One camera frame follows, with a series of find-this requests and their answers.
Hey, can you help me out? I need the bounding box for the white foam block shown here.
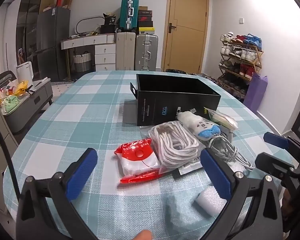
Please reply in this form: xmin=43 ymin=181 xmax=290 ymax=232
xmin=195 ymin=185 xmax=227 ymax=217

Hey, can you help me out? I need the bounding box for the white charging cable bundle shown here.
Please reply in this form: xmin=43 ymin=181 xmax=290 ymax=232
xmin=207 ymin=132 xmax=256 ymax=172

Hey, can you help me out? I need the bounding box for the white plush toy blue bow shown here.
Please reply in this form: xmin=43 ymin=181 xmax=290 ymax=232
xmin=177 ymin=111 xmax=221 ymax=141

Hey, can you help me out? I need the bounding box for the white rope bundle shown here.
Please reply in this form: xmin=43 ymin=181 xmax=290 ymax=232
xmin=149 ymin=120 xmax=201 ymax=169

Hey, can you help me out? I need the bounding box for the red balloon glue packet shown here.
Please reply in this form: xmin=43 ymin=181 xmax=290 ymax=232
xmin=114 ymin=138 xmax=161 ymax=184

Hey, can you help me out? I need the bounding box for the purple bag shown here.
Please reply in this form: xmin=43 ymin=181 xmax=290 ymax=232
xmin=243 ymin=73 xmax=268 ymax=113

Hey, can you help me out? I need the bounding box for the green white sachet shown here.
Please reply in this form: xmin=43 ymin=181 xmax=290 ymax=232
xmin=204 ymin=107 xmax=238 ymax=131

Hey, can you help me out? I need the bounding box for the wooden shoe rack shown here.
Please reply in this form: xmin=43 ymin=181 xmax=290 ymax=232
xmin=217 ymin=31 xmax=263 ymax=102

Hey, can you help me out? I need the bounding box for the black cardboard box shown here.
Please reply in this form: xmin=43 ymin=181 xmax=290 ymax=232
xmin=130 ymin=74 xmax=221 ymax=126

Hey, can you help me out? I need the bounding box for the grey side cabinet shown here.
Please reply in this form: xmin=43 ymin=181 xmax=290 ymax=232
xmin=1 ymin=77 xmax=53 ymax=134

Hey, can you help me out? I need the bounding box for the teal checkered tablecloth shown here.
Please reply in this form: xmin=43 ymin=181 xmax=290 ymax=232
xmin=2 ymin=70 xmax=294 ymax=240

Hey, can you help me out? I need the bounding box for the green snack bag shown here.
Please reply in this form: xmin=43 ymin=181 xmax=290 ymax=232
xmin=2 ymin=95 xmax=20 ymax=113

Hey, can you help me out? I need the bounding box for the yellow snack bag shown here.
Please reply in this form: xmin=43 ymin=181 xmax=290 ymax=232
xmin=13 ymin=80 xmax=29 ymax=96

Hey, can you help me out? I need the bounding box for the wooden door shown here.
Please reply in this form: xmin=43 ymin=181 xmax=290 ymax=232
xmin=161 ymin=0 xmax=209 ymax=74

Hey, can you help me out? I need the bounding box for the white electric kettle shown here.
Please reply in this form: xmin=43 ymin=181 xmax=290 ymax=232
xmin=16 ymin=61 xmax=34 ymax=86

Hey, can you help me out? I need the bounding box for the silver suitcase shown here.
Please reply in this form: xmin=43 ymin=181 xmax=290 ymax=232
xmin=134 ymin=34 xmax=158 ymax=72

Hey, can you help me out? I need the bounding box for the woven laundry basket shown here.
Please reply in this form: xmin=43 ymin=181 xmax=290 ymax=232
xmin=73 ymin=51 xmax=92 ymax=73

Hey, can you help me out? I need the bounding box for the beige suitcase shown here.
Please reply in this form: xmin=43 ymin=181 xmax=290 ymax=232
xmin=116 ymin=32 xmax=136 ymax=70

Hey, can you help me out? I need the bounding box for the stack of shoe boxes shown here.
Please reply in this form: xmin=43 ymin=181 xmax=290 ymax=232
xmin=138 ymin=6 xmax=155 ymax=35

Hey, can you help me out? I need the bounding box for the white drawer desk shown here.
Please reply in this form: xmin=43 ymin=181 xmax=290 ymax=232
xmin=61 ymin=34 xmax=116 ymax=80

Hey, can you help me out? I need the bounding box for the teal suitcase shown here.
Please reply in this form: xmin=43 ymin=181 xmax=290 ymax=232
xmin=119 ymin=0 xmax=139 ymax=30

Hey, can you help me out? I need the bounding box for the grey refrigerator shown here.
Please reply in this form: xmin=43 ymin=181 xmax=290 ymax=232
xmin=36 ymin=7 xmax=70 ymax=82

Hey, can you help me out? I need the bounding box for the black paper bag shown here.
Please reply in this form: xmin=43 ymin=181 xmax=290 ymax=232
xmin=100 ymin=13 xmax=116 ymax=34

